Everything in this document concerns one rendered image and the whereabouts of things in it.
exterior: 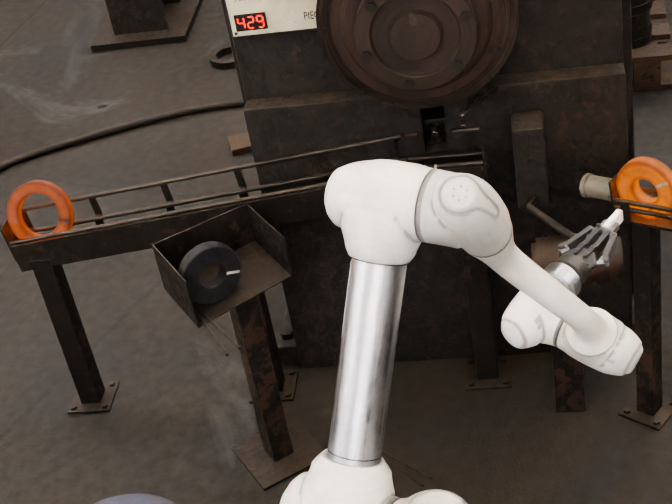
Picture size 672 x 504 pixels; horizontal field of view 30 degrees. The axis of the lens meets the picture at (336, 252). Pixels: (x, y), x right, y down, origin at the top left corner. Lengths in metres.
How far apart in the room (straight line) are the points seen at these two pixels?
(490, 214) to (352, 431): 0.47
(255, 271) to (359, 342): 0.88
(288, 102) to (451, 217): 1.19
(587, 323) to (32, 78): 3.83
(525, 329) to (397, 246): 0.52
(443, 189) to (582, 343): 0.59
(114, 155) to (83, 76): 0.80
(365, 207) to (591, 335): 0.59
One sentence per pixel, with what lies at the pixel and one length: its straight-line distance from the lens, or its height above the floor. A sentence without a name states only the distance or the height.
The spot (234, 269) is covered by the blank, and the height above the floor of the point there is 0.66.
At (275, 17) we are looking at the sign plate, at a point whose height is 1.10.
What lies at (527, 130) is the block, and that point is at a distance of 3.10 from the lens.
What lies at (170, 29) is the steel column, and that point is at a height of 0.03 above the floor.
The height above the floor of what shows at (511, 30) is 1.06.
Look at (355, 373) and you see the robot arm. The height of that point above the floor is 0.90.
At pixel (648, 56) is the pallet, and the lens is 4.82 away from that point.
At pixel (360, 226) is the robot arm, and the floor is 1.14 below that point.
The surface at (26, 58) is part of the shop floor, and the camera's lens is 6.10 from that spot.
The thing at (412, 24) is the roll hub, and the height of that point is 1.15.
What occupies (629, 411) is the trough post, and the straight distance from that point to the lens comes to 3.44.
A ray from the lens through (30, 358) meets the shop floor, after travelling 4.08.
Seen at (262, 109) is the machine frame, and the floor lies 0.87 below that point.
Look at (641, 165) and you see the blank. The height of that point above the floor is 0.77.
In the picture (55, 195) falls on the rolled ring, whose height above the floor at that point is 0.69.
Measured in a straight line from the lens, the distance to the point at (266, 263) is 3.10.
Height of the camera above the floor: 2.35
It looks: 34 degrees down
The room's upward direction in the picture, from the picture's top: 11 degrees counter-clockwise
